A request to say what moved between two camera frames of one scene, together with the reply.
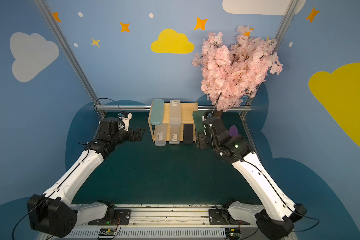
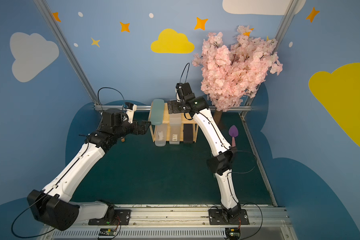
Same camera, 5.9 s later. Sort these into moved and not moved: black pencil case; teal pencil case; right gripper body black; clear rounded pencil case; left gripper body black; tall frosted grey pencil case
Moved: left gripper body black; right gripper body black
Not moved: tall frosted grey pencil case; teal pencil case; clear rounded pencil case; black pencil case
